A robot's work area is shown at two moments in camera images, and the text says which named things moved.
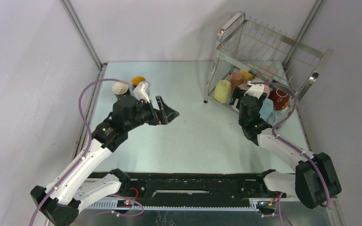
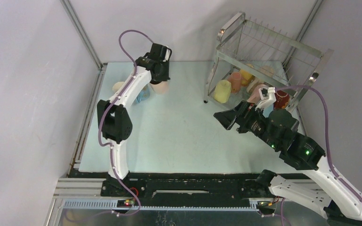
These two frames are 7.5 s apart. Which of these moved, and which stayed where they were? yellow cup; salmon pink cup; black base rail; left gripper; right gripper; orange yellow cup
Moved: right gripper; left gripper
Stayed: black base rail; yellow cup; salmon pink cup; orange yellow cup
